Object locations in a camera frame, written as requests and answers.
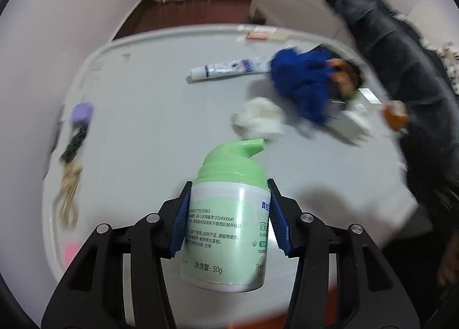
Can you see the green pump lotion bottle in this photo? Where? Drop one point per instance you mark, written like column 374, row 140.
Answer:
column 227, row 236

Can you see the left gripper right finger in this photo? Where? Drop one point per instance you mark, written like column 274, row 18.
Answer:
column 283, row 214

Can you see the white blue ointment tube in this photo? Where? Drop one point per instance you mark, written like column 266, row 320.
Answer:
column 231, row 68

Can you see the dark fleece blanket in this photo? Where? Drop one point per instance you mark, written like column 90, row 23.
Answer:
column 414, row 75

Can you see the white bed frame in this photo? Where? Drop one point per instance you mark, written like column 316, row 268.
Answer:
column 314, row 16

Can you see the purple hair clip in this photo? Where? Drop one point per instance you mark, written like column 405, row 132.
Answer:
column 82, row 114

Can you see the white rectangular box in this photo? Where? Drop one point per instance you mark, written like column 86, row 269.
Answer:
column 347, row 124

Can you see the blue knit sock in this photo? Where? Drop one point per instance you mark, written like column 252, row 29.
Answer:
column 304, row 78

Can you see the pink eraser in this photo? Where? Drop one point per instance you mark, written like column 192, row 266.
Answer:
column 71, row 251

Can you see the white tissue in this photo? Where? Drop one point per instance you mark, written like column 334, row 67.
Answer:
column 260, row 118

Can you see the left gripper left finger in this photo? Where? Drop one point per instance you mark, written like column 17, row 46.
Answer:
column 174, row 216

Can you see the orange white small packet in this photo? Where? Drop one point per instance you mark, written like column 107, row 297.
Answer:
column 267, row 34

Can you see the beige hair clip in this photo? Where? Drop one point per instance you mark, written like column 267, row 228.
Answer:
column 67, row 210

